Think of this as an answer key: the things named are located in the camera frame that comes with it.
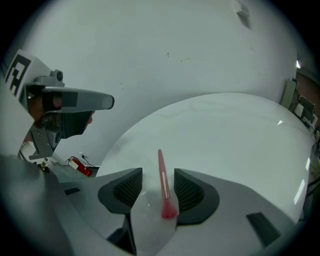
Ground white office desk with monitors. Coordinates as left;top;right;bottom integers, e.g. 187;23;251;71
294;94;316;126

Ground person's left hand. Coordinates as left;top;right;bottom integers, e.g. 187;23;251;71
27;94;63;127

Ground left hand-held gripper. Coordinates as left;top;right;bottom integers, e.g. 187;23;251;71
4;49;66;161

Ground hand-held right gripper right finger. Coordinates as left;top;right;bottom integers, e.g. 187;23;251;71
173;167;298;252

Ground red fire extinguisher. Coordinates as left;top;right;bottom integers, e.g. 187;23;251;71
66;156;93;178

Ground black power cable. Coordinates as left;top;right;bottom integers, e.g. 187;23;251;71
81;154;101;169

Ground grey open cabinet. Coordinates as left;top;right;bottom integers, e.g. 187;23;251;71
279;77;298;109

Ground white wooden desk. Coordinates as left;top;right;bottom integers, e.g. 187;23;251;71
96;92;316;241

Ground white wall junction box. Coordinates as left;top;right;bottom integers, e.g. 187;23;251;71
232;0;252;30

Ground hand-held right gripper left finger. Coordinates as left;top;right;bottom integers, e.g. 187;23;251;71
59;167;144;251

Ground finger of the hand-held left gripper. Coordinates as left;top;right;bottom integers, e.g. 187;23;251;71
40;86;116;140

